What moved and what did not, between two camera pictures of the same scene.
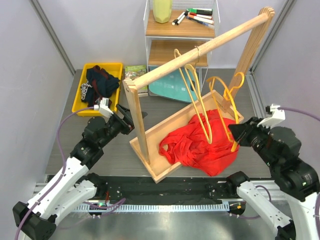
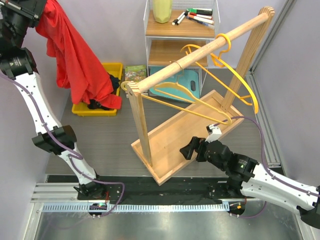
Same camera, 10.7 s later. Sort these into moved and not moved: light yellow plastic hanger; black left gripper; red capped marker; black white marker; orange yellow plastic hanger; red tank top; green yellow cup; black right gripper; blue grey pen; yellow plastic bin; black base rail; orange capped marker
Moved: red tank top; black right gripper; orange yellow plastic hanger; black left gripper; light yellow plastic hanger
Not moved: yellow plastic bin; black white marker; blue grey pen; orange capped marker; red capped marker; black base rail; green yellow cup
